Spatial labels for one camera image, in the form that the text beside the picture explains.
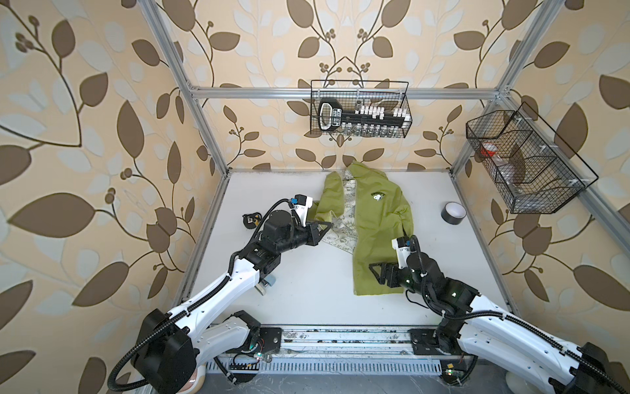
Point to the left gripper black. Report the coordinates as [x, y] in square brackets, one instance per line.
[317, 234]

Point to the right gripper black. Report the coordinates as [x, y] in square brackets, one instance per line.
[383, 272]

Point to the green jacket with patterned lining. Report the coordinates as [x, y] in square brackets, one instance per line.
[367, 212]

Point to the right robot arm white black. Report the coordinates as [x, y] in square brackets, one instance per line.
[473, 325]

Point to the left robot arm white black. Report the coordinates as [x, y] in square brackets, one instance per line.
[211, 305]

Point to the small grey white block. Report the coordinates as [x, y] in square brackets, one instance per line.
[265, 284]

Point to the black yellow tape measure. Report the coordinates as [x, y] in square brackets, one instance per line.
[252, 220]

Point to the grey tape roll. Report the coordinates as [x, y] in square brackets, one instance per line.
[453, 213]

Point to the red cap bottle in basket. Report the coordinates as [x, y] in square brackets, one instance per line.
[488, 150]

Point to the white round device bottom right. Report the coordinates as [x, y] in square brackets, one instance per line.
[517, 385]

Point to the pink white round device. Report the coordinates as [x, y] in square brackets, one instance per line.
[195, 381]

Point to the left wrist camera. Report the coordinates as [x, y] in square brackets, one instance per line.
[301, 203]

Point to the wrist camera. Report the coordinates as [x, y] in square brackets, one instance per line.
[301, 203]
[401, 244]

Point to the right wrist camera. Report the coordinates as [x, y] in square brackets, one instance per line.
[401, 244]

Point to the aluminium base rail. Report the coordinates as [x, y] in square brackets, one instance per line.
[340, 350]

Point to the black socket set rail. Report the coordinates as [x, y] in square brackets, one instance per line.
[331, 115]

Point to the black wire basket back wall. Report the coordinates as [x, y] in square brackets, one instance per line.
[384, 93]

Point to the black wire basket wall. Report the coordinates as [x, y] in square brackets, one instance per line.
[536, 169]
[384, 93]

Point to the black wire basket right wall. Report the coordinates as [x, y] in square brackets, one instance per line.
[536, 169]

